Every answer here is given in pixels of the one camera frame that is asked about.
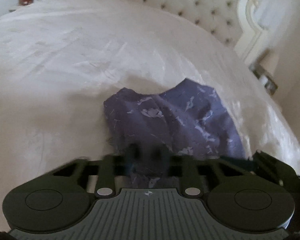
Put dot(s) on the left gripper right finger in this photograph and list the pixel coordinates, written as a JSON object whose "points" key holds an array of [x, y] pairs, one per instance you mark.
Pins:
{"points": [[176, 172]]}

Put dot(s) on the right nightstand with items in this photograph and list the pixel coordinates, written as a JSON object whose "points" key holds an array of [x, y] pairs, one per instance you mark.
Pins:
{"points": [[264, 77]]}

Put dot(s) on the cream tufted headboard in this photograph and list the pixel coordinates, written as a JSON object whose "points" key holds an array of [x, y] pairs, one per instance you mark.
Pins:
{"points": [[232, 22]]}

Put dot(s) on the white fluffy bed cover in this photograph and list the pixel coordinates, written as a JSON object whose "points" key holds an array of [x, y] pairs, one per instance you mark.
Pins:
{"points": [[61, 59]]}

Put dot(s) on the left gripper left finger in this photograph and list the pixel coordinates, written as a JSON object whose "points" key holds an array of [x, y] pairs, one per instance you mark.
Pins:
{"points": [[107, 170]]}

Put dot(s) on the purple patterned garment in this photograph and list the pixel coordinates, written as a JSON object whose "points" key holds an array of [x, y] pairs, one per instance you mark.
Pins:
{"points": [[189, 119]]}

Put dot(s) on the white left nightstand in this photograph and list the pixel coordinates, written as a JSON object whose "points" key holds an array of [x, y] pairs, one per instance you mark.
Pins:
{"points": [[14, 8]]}

